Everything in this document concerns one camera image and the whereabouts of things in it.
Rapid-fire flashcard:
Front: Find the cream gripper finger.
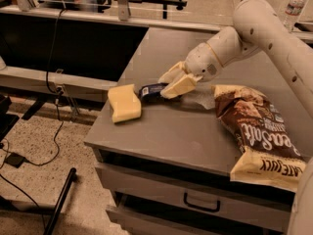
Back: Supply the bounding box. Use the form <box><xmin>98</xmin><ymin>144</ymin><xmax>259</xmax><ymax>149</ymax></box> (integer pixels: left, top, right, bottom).
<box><xmin>160</xmin><ymin>73</ymin><xmax>202</xmax><ymax>99</ymax></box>
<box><xmin>158</xmin><ymin>61</ymin><xmax>186</xmax><ymax>84</ymax></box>

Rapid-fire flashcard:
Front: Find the brown Late July chip bag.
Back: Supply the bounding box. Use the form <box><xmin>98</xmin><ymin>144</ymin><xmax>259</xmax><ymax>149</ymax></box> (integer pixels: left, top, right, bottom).
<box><xmin>212</xmin><ymin>85</ymin><xmax>306</xmax><ymax>192</ymax></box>

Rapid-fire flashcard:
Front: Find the black power adapter brick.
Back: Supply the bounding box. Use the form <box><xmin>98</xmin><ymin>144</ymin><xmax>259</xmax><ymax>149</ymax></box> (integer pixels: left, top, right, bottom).
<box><xmin>5</xmin><ymin>153</ymin><xmax>25</xmax><ymax>168</ymax></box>

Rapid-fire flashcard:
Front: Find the clear plastic water bottle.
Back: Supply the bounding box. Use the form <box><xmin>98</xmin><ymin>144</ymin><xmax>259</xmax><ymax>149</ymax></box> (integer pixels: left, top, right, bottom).
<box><xmin>283</xmin><ymin>0</ymin><xmax>306</xmax><ymax>31</ymax></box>

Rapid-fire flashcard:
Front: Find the grey drawer with black handle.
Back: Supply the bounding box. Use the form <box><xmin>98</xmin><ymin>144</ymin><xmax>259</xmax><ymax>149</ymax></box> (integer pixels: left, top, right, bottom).
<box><xmin>96</xmin><ymin>164</ymin><xmax>290</xmax><ymax>232</ymax></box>

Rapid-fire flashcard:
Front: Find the blue rxbar blueberry wrapper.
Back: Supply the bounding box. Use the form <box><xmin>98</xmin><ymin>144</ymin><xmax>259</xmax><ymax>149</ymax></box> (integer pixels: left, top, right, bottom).
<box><xmin>138</xmin><ymin>83</ymin><xmax>180</xmax><ymax>103</ymax></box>

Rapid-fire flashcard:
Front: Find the black metal chair leg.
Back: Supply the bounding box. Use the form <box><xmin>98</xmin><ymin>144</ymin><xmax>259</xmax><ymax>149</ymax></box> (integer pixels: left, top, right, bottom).
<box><xmin>43</xmin><ymin>167</ymin><xmax>76</xmax><ymax>235</ymax></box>

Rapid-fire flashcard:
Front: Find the white rounded gripper body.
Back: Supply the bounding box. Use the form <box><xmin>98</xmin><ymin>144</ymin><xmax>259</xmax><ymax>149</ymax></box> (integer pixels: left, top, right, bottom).
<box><xmin>184</xmin><ymin>43</ymin><xmax>223</xmax><ymax>81</ymax></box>

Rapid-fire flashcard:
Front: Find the black power cable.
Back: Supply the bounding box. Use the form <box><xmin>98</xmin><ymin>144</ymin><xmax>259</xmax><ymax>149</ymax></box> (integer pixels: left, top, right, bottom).
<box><xmin>0</xmin><ymin>9</ymin><xmax>67</xmax><ymax>230</ymax></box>

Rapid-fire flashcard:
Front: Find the yellow sponge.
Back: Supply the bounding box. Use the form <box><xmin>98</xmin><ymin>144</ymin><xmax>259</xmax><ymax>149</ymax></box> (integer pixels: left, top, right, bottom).
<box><xmin>108</xmin><ymin>84</ymin><xmax>141</xmax><ymax>123</ymax></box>

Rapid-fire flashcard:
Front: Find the metal railing post middle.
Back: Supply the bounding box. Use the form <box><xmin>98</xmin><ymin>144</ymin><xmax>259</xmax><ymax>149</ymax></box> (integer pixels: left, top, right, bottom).
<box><xmin>117</xmin><ymin>0</ymin><xmax>130</xmax><ymax>21</ymax></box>

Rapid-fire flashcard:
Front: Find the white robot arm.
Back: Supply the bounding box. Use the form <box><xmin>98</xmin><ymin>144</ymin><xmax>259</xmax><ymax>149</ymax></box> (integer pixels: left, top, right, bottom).
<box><xmin>159</xmin><ymin>0</ymin><xmax>313</xmax><ymax>235</ymax></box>

